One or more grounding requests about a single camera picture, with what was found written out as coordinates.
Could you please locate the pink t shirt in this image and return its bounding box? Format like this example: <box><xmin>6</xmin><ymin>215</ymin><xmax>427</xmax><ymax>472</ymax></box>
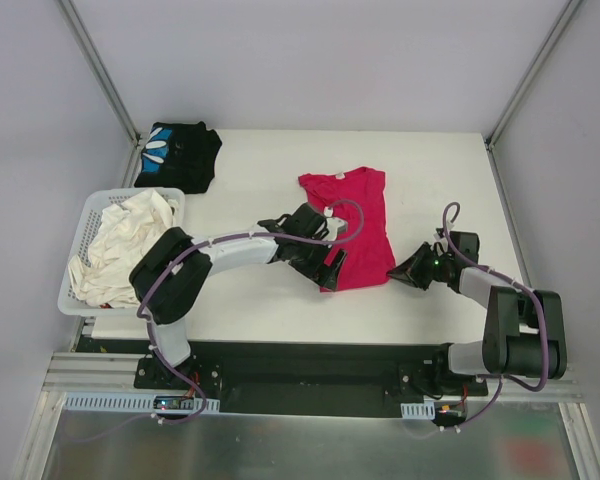
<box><xmin>298</xmin><ymin>166</ymin><xmax>396</xmax><ymax>291</ymax></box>

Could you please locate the black t shirt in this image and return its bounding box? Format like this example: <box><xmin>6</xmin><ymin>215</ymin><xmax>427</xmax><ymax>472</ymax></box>
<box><xmin>134</xmin><ymin>121</ymin><xmax>222</xmax><ymax>194</ymax></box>

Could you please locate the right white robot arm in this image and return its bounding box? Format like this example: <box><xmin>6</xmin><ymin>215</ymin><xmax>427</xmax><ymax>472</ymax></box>
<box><xmin>388</xmin><ymin>231</ymin><xmax>567</xmax><ymax>395</ymax></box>

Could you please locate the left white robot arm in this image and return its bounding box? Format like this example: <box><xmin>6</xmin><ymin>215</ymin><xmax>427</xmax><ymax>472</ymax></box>
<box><xmin>129</xmin><ymin>203</ymin><xmax>348</xmax><ymax>389</ymax></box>

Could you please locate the cream t shirt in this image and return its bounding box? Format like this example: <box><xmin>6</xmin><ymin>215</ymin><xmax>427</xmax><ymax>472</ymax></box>
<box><xmin>67</xmin><ymin>188</ymin><xmax>179</xmax><ymax>307</ymax></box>

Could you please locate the white plastic laundry basket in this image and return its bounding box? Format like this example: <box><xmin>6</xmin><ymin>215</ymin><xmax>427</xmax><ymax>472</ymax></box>
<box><xmin>57</xmin><ymin>187</ymin><xmax>186</xmax><ymax>316</ymax></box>

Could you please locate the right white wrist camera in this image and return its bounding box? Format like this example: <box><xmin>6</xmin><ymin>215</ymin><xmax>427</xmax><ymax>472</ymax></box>
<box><xmin>434</xmin><ymin>228</ymin><xmax>448</xmax><ymax>252</ymax></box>

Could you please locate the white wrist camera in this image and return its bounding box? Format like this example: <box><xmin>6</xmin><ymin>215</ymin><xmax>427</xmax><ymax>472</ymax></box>
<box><xmin>434</xmin><ymin>228</ymin><xmax>448</xmax><ymax>252</ymax></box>
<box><xmin>323</xmin><ymin>207</ymin><xmax>348</xmax><ymax>242</ymax></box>

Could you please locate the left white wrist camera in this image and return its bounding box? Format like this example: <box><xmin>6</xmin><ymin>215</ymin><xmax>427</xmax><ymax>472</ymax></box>
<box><xmin>323</xmin><ymin>207</ymin><xmax>348</xmax><ymax>242</ymax></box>

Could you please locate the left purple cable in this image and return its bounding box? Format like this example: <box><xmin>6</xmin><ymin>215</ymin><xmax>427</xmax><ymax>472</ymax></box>
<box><xmin>136</xmin><ymin>198</ymin><xmax>366</xmax><ymax>426</ymax></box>

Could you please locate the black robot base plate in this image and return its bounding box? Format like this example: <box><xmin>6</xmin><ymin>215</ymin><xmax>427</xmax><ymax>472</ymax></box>
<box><xmin>134</xmin><ymin>341</ymin><xmax>488</xmax><ymax>418</ymax></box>

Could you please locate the right white cable duct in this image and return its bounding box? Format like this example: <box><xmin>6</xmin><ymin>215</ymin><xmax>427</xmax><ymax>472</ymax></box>
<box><xmin>400</xmin><ymin>401</ymin><xmax>436</xmax><ymax>421</ymax></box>

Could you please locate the white cable duct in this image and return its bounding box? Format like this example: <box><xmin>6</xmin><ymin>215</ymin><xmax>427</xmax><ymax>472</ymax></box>
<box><xmin>400</xmin><ymin>401</ymin><xmax>436</xmax><ymax>421</ymax></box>
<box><xmin>64</xmin><ymin>392</ymin><xmax>203</xmax><ymax>415</ymax></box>

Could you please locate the left aluminium frame post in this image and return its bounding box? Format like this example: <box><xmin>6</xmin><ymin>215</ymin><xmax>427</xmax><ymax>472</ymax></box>
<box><xmin>55</xmin><ymin>0</ymin><xmax>140</xmax><ymax>145</ymax></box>

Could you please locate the aluminium frame post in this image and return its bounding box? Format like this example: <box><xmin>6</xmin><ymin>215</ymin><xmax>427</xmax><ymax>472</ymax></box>
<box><xmin>55</xmin><ymin>0</ymin><xmax>140</xmax><ymax>145</ymax></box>
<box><xmin>484</xmin><ymin>0</ymin><xmax>586</xmax><ymax>152</ymax></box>

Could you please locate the left white cable duct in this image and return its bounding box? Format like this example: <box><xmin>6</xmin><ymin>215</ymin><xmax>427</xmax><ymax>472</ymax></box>
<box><xmin>64</xmin><ymin>392</ymin><xmax>203</xmax><ymax>415</ymax></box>

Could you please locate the right aluminium frame post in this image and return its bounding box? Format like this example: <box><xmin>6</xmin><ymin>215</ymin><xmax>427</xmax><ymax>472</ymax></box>
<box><xmin>484</xmin><ymin>0</ymin><xmax>586</xmax><ymax>152</ymax></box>

